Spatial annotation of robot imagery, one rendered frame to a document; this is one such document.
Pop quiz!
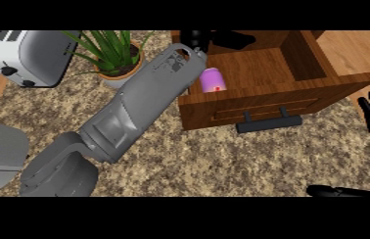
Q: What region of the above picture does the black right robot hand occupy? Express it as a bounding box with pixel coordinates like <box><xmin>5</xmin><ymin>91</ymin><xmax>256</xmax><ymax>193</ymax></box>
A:
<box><xmin>305</xmin><ymin>91</ymin><xmax>370</xmax><ymax>198</ymax></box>

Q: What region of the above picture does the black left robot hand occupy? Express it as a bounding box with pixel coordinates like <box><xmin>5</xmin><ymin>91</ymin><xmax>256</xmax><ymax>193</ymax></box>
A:
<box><xmin>179</xmin><ymin>29</ymin><xmax>257</xmax><ymax>54</ymax></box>

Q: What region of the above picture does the open brown wooden drawer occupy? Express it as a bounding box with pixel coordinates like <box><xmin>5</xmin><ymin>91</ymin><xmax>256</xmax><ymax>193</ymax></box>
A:
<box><xmin>171</xmin><ymin>29</ymin><xmax>370</xmax><ymax>131</ymax></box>

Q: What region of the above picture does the purple can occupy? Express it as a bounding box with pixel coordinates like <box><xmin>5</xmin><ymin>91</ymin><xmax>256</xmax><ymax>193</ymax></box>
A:
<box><xmin>197</xmin><ymin>67</ymin><xmax>228</xmax><ymax>94</ymax></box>

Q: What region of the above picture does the brown wooden drawer front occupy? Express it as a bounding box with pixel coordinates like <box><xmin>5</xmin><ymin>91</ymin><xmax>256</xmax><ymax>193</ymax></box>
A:
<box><xmin>178</xmin><ymin>72</ymin><xmax>370</xmax><ymax>131</ymax></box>

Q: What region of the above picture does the green leafy plant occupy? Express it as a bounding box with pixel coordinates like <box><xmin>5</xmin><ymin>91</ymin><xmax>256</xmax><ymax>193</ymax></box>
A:
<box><xmin>60</xmin><ymin>29</ymin><xmax>156</xmax><ymax>76</ymax></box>

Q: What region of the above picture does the white and terracotta plant pot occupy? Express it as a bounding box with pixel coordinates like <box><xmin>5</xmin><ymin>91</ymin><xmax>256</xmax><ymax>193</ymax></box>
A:
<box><xmin>91</xmin><ymin>41</ymin><xmax>147</xmax><ymax>90</ymax></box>

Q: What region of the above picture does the pale wooden cabinet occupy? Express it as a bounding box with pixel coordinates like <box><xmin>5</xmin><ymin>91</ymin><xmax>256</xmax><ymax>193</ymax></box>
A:
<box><xmin>315</xmin><ymin>29</ymin><xmax>370</xmax><ymax>77</ymax></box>

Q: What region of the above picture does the silver toaster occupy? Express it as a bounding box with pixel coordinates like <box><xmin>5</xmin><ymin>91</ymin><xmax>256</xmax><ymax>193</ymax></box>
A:
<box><xmin>0</xmin><ymin>29</ymin><xmax>81</xmax><ymax>89</ymax></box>

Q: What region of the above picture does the grey rounded robot body part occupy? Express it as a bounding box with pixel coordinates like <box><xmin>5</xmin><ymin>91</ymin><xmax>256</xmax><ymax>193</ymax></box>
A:
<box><xmin>0</xmin><ymin>123</ymin><xmax>30</xmax><ymax>189</ymax></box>

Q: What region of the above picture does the dark grey drawer handle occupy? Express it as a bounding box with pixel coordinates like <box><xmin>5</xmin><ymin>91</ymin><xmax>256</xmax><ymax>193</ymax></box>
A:
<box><xmin>234</xmin><ymin>106</ymin><xmax>305</xmax><ymax>134</ymax></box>

